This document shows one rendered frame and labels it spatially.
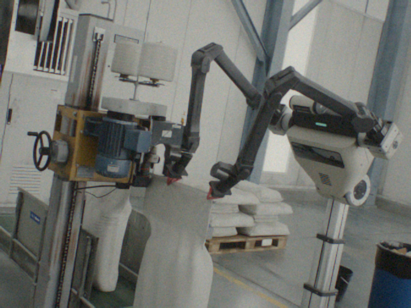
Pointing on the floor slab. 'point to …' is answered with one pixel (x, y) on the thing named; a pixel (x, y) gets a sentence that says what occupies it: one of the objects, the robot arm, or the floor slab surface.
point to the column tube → (52, 245)
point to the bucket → (342, 282)
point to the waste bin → (391, 276)
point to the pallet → (244, 243)
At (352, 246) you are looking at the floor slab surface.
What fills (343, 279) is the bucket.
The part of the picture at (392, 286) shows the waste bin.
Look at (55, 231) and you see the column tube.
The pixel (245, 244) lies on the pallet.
